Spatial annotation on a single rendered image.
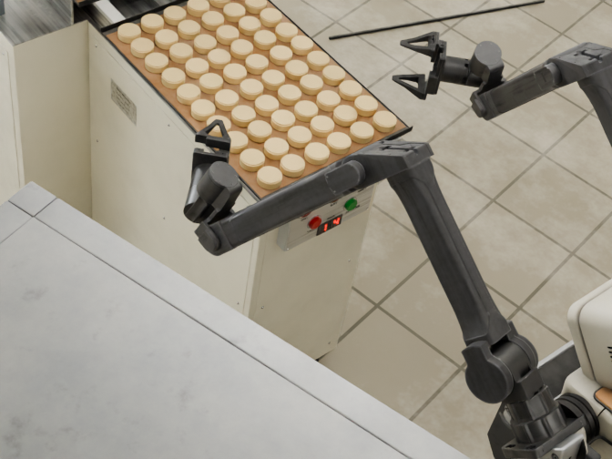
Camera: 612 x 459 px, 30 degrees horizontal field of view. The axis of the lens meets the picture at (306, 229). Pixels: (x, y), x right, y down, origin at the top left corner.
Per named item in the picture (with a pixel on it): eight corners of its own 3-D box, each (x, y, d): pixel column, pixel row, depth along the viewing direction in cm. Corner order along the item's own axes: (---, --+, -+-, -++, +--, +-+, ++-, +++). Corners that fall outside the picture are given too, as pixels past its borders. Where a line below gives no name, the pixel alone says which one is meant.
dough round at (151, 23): (166, 33, 255) (166, 25, 253) (143, 35, 253) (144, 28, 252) (160, 18, 258) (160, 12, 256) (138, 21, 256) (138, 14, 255)
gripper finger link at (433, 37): (402, 25, 243) (446, 32, 243) (396, 51, 248) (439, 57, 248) (401, 44, 238) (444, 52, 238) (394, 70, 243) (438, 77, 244)
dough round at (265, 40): (261, 53, 255) (262, 46, 253) (249, 40, 257) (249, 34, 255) (280, 45, 257) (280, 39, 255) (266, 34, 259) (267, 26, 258)
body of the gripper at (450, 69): (438, 38, 244) (472, 44, 244) (429, 75, 252) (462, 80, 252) (437, 57, 240) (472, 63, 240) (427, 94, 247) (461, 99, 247)
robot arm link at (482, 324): (391, 136, 172) (426, 117, 179) (330, 164, 181) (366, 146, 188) (517, 400, 174) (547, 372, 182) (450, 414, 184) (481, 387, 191)
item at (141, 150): (89, 249, 327) (83, -2, 260) (188, 203, 344) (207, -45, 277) (231, 426, 295) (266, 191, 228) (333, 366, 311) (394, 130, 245)
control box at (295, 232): (275, 242, 245) (281, 198, 235) (360, 199, 257) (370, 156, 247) (285, 253, 244) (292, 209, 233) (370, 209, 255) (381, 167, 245)
